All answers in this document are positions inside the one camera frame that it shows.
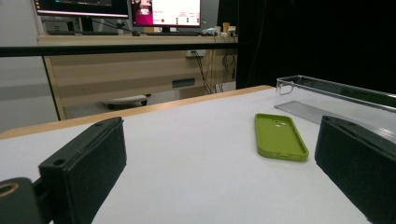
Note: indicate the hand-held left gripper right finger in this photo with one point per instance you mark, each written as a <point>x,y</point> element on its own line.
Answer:
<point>358,161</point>

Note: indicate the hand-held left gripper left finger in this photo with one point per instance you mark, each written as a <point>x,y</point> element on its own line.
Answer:
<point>84,168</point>

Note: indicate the clear plastic bin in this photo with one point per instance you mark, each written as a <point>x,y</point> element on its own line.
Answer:
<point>336,93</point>

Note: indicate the green phone case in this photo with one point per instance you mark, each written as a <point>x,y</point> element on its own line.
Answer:
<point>278,138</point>

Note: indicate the white chair base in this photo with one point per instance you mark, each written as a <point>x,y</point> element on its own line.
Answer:
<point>126,100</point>

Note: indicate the beige wooden desk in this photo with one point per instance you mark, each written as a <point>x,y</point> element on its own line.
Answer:
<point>118,71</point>

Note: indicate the teal desk label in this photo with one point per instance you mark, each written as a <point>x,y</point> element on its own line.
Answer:
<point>183,82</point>

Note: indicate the black curtain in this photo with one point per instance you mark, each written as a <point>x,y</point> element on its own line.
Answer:
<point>311,37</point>

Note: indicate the black keyboard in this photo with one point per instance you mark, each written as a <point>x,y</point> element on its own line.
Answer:
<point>172,33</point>
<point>81,32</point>

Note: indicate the dark computer monitor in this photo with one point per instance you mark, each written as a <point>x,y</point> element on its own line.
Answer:
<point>81,6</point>

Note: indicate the monitor with pink white screen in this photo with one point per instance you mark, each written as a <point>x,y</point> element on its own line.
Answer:
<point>174,12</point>

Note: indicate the white power adapter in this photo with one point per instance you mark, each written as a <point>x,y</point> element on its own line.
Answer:
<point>232,31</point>

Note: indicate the pale teal object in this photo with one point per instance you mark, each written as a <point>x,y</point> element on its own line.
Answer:
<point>209,31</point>

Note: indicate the yellow cup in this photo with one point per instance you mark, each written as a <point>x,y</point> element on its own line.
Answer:
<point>226,27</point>

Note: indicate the white wall outlet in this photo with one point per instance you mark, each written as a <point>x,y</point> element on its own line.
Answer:
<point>196,53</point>

